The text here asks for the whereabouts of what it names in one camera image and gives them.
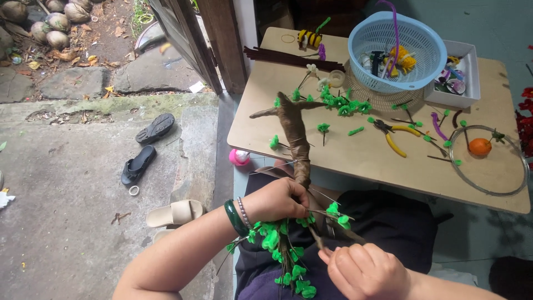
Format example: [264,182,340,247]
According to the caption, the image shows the white flower craft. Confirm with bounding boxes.
[297,63,320,91]

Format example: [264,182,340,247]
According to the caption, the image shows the yellow handled pliers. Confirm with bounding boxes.
[373,119,422,158]

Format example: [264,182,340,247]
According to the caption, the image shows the orange fruit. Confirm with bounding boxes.
[468,137,493,157]

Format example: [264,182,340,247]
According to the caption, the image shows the silver beaded bracelet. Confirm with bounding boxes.
[236,197,253,230]

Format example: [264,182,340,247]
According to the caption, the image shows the red artificial flowers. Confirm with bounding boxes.
[515,45,533,171]

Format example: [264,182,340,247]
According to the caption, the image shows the person's black trousers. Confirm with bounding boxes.
[234,166,439,300]

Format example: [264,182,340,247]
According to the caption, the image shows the clear tape roll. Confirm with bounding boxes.
[328,69,346,88]

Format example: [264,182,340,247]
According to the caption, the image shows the beige slipper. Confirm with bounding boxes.
[152,228,176,245]
[145,199,205,229]

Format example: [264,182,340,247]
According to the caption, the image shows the short purple pipe cleaner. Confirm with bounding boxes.
[431,112,449,142]

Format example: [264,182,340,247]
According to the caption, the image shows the black sandal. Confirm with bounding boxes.
[120,144,157,186]
[135,113,176,146]

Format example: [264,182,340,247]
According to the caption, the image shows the long purple pipe cleaner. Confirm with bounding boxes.
[376,0,401,76]

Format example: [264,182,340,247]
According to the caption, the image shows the yellow black bee craft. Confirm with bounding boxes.
[297,17,332,49]

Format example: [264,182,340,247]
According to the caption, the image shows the round metal basin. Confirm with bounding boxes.
[134,20,168,53]

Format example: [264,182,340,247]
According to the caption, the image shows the black tool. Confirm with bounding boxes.
[370,50,384,78]

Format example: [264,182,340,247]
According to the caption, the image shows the brown craft tree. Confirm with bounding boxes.
[216,91,368,300]

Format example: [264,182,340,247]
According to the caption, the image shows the scattered green leaf stems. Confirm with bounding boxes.
[268,85,506,167]

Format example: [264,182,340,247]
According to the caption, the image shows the yellow pipe cleaner bundle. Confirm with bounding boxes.
[388,45,417,77]

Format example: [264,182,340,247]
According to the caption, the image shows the person's right hand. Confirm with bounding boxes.
[318,243,414,300]

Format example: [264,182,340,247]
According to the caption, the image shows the brown wooden door frame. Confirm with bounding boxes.
[196,0,249,95]

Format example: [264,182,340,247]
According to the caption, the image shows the pink and white toy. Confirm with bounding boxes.
[228,148,251,167]

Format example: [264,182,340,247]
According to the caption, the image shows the green jade bangle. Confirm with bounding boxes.
[223,199,250,238]

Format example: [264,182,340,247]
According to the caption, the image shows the coil of grey wire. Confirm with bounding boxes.
[448,124,531,197]

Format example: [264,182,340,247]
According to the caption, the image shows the round woven placemat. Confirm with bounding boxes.
[345,62,426,113]

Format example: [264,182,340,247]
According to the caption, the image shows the brown wooden door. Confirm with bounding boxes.
[147,0,224,96]

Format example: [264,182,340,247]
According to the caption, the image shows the person's left hand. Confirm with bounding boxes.
[243,177,311,228]

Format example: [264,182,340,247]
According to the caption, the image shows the heap of coconuts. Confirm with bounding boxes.
[0,0,95,51]

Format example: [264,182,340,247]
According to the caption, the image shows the light blue plastic basket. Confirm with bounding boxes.
[348,11,449,93]

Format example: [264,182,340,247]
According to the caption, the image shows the bundle of brown pipe cleaners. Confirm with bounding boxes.
[243,45,346,73]

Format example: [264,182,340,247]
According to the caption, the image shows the white plastic box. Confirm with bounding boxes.
[423,39,481,109]

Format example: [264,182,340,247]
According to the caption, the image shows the dark round object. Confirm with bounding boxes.
[488,256,533,300]

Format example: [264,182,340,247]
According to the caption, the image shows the purple flower craft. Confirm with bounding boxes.
[300,43,327,61]

